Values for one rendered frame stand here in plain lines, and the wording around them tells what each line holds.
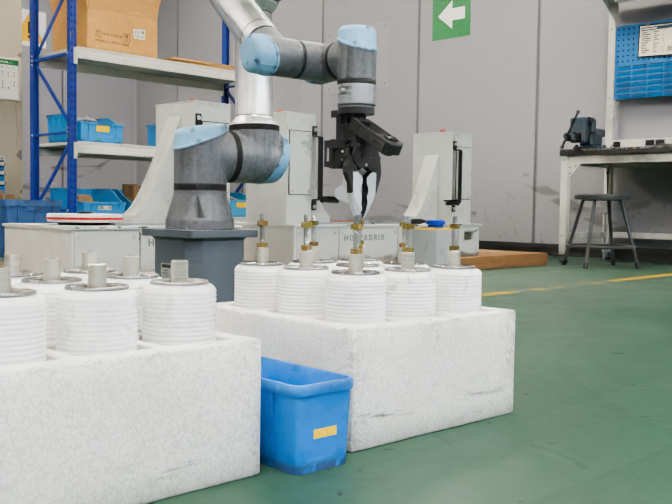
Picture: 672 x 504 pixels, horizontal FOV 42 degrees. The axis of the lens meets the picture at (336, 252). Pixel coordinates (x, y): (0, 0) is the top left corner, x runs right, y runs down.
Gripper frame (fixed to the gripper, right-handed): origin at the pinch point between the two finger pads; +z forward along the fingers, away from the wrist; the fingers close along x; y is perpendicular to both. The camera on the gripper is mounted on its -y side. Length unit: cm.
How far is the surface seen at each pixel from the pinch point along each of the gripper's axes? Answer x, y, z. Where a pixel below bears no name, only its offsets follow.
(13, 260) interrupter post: 68, 2, 7
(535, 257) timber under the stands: -350, 182, 30
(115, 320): 68, -25, 13
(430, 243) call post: -13.5, -6.0, 6.0
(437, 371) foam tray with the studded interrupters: 14.0, -30.2, 24.6
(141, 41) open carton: -238, 458, -122
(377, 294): 24.5, -26.8, 12.1
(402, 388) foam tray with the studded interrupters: 22.0, -29.9, 26.3
